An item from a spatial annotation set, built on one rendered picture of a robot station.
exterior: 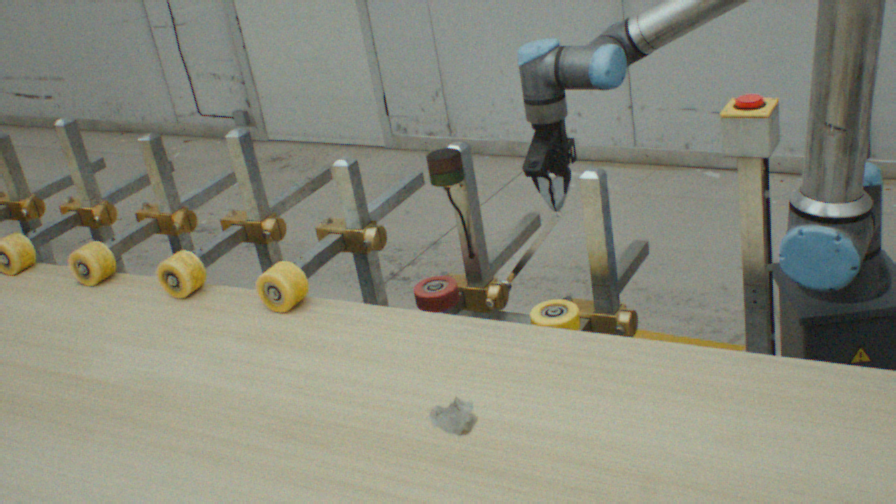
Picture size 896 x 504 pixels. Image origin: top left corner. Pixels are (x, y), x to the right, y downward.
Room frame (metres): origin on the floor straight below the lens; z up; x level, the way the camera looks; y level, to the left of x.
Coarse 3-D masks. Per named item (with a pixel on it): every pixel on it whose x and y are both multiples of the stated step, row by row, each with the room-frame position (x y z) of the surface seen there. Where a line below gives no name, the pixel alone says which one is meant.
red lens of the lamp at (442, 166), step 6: (426, 156) 1.64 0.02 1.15; (456, 156) 1.61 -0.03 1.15; (432, 162) 1.61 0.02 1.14; (438, 162) 1.60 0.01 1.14; (444, 162) 1.60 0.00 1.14; (450, 162) 1.60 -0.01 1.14; (456, 162) 1.61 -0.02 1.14; (432, 168) 1.61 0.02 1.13; (438, 168) 1.60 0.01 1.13; (444, 168) 1.60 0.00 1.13; (450, 168) 1.60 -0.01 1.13; (456, 168) 1.61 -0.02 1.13
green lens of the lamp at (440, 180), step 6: (462, 168) 1.62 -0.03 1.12; (432, 174) 1.61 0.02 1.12; (438, 174) 1.61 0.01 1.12; (444, 174) 1.60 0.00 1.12; (450, 174) 1.60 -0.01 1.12; (456, 174) 1.61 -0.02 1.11; (462, 174) 1.62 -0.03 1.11; (432, 180) 1.62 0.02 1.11; (438, 180) 1.61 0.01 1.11; (444, 180) 1.60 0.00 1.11; (450, 180) 1.60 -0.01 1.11; (456, 180) 1.61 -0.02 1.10; (462, 180) 1.61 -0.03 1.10; (438, 186) 1.61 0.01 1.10; (444, 186) 1.60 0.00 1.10
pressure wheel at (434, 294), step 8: (424, 280) 1.65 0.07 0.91; (432, 280) 1.64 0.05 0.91; (440, 280) 1.64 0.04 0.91; (448, 280) 1.63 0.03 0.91; (416, 288) 1.62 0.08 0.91; (424, 288) 1.62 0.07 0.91; (432, 288) 1.61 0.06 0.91; (440, 288) 1.61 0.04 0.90; (448, 288) 1.60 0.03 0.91; (456, 288) 1.60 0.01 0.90; (416, 296) 1.60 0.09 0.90; (424, 296) 1.59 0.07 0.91; (432, 296) 1.58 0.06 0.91; (440, 296) 1.58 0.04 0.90; (448, 296) 1.59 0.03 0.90; (456, 296) 1.60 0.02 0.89; (416, 304) 1.61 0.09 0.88; (424, 304) 1.59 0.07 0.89; (432, 304) 1.58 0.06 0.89; (440, 304) 1.58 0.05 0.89; (448, 304) 1.58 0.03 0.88
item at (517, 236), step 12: (528, 216) 1.95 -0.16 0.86; (516, 228) 1.90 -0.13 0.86; (528, 228) 1.91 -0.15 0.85; (504, 240) 1.86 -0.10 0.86; (516, 240) 1.86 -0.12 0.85; (492, 252) 1.81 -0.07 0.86; (504, 252) 1.81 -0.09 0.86; (492, 264) 1.77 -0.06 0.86; (504, 264) 1.81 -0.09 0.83; (492, 276) 1.76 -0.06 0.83; (444, 312) 1.60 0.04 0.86; (456, 312) 1.63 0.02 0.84
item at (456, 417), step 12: (456, 396) 1.23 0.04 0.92; (432, 408) 1.22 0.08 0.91; (444, 408) 1.23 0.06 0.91; (456, 408) 1.21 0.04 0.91; (468, 408) 1.22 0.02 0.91; (432, 420) 1.20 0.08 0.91; (444, 420) 1.19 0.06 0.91; (456, 420) 1.19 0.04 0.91; (468, 420) 1.19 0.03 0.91; (456, 432) 1.17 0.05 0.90
